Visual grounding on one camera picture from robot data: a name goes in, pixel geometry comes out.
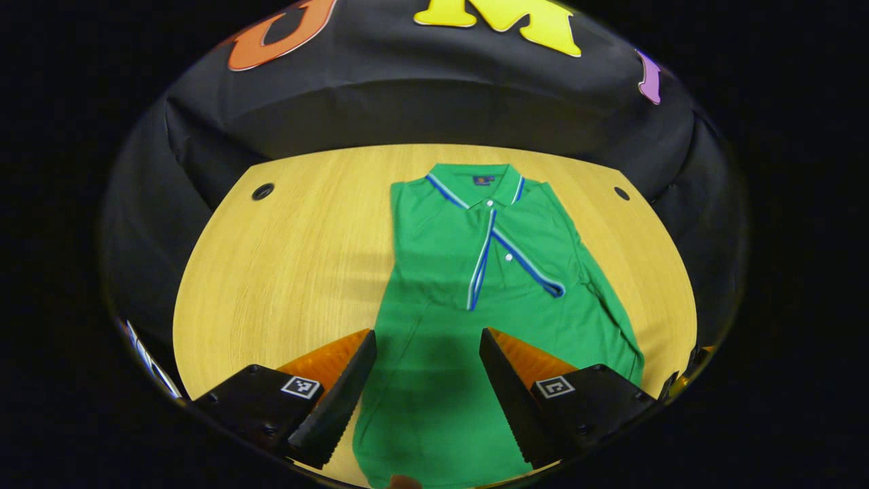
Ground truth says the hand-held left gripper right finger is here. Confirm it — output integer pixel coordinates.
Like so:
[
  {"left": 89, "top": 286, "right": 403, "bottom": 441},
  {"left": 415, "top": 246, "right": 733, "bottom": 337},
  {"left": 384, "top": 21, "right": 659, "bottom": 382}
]
[{"left": 479, "top": 327, "right": 658, "bottom": 469}]

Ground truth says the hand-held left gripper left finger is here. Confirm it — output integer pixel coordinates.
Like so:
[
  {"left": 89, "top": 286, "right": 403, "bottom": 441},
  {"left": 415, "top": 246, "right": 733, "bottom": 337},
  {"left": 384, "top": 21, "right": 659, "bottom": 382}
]
[{"left": 193, "top": 329, "right": 378, "bottom": 469}]

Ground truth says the green polo T-shirt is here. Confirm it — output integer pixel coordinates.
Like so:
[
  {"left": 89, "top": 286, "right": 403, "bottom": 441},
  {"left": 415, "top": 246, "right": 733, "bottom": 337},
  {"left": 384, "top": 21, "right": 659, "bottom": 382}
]
[{"left": 352, "top": 163, "right": 646, "bottom": 489}]

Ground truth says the black backdrop cloth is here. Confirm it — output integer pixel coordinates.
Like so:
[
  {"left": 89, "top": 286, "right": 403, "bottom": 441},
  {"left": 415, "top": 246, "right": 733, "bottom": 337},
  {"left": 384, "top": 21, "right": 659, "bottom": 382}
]
[{"left": 102, "top": 0, "right": 747, "bottom": 381}]

